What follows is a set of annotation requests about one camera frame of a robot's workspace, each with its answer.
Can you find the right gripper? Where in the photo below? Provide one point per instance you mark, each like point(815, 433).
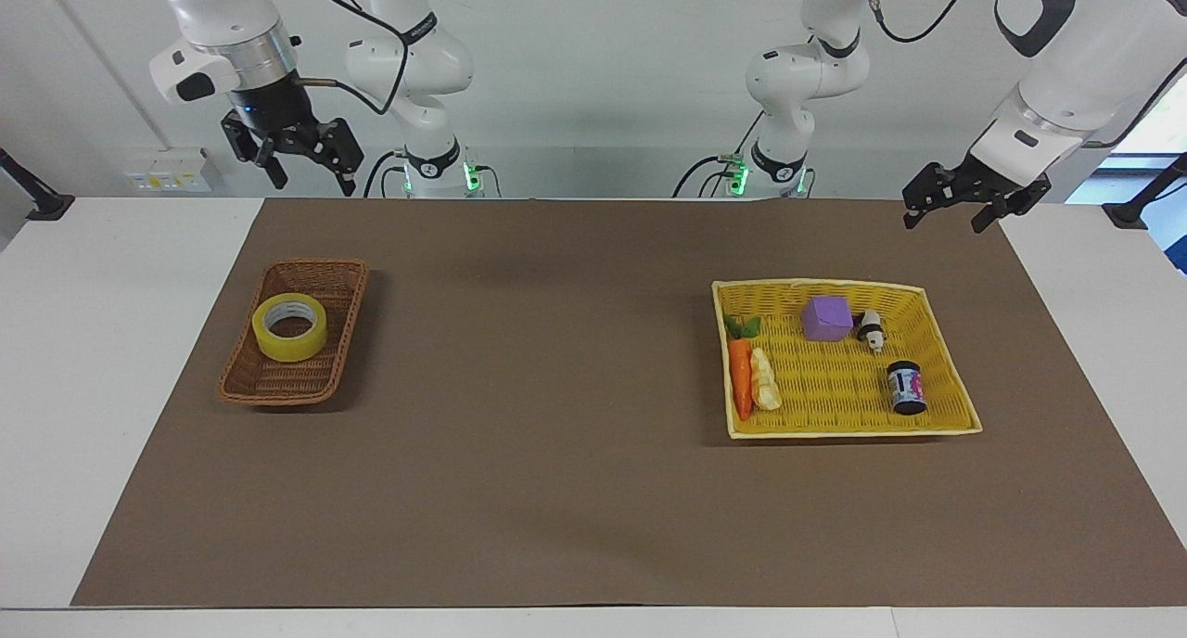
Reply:
point(269, 108)

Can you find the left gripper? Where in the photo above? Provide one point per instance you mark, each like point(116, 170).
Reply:
point(1011, 193)

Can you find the yellow tape roll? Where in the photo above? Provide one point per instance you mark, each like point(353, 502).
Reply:
point(292, 343)

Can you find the yellow woven basket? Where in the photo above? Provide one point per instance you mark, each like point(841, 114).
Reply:
point(835, 388)

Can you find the brown wicker basket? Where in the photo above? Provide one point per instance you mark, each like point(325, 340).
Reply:
point(306, 383)

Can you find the small white black bottle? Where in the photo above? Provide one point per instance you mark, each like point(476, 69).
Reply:
point(871, 327)

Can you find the black stand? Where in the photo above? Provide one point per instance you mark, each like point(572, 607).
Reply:
point(1136, 207)
point(42, 202)

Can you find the purple cube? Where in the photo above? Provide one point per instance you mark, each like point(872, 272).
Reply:
point(827, 321)

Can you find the dark printed can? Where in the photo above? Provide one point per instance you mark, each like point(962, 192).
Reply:
point(906, 389)

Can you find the pale yellow toy food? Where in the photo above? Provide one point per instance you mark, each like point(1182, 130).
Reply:
point(765, 383)

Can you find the orange toy carrot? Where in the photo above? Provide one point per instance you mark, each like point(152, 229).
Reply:
point(741, 374)

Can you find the white wall socket box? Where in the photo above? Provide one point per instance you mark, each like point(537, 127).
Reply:
point(167, 170)

